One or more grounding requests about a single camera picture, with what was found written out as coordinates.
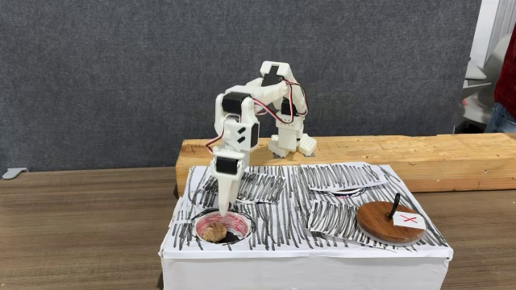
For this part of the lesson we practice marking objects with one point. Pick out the paper label with red cross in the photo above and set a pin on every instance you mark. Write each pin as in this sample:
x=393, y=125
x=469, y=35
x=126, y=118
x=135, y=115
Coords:
x=409, y=220

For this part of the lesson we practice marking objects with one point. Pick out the red lined cup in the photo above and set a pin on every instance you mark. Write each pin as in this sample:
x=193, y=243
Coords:
x=235, y=221

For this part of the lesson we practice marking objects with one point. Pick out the light wooden beam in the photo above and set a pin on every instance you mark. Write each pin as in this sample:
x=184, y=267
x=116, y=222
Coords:
x=443, y=161

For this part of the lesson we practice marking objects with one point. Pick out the grey partition foot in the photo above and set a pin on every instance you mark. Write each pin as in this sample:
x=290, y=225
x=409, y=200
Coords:
x=14, y=172

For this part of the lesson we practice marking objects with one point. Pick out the person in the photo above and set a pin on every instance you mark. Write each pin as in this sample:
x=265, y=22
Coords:
x=506, y=80

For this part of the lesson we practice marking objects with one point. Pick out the brown debris lump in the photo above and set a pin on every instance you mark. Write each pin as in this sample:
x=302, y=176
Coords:
x=213, y=233

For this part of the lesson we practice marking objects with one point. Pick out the white chair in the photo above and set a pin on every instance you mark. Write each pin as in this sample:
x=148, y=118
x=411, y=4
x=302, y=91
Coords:
x=479, y=100

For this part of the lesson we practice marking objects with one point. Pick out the striped paper sheet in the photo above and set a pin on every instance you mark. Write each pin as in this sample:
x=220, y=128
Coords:
x=262, y=187
x=342, y=175
x=334, y=219

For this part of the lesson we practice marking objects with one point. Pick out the grey felt partition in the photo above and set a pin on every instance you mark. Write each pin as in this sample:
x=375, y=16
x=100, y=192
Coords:
x=121, y=80

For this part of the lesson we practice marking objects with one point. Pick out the round wooden lid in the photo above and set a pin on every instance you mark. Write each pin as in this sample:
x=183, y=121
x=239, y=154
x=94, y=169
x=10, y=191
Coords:
x=375, y=221

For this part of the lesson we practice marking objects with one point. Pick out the white box with black stripes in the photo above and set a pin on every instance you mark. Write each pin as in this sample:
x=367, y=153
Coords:
x=290, y=266

